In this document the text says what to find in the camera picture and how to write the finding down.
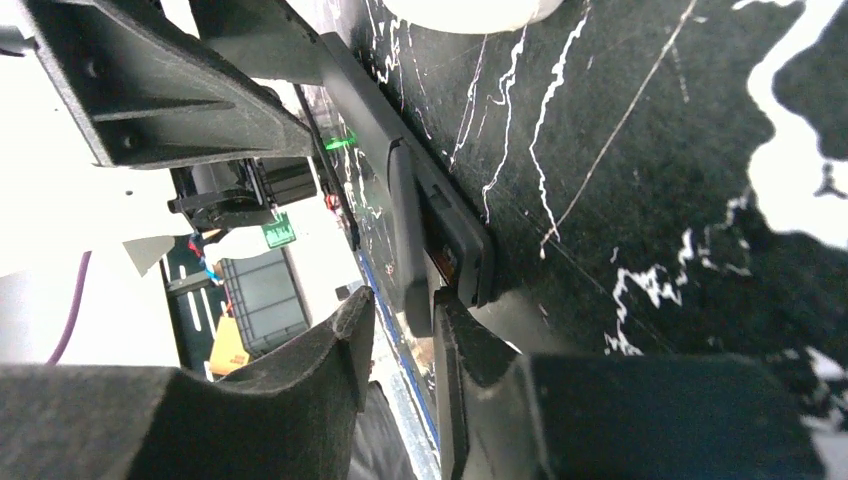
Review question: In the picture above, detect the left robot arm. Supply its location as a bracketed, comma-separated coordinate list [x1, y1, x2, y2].
[20, 1, 324, 230]

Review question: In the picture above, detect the white cylinder orange face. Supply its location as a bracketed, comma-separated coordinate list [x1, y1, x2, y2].
[384, 0, 564, 35]

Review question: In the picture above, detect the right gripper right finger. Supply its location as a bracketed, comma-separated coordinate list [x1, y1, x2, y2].
[432, 288, 828, 479]

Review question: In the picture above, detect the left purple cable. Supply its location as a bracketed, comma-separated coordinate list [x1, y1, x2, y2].
[44, 250, 94, 367]

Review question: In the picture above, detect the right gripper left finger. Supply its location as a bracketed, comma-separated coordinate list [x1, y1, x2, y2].
[1, 286, 376, 479]

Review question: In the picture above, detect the black remote control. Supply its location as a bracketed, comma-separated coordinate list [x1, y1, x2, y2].
[321, 32, 495, 307]

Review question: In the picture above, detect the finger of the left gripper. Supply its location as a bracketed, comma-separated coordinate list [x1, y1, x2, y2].
[19, 1, 313, 169]
[189, 0, 327, 86]

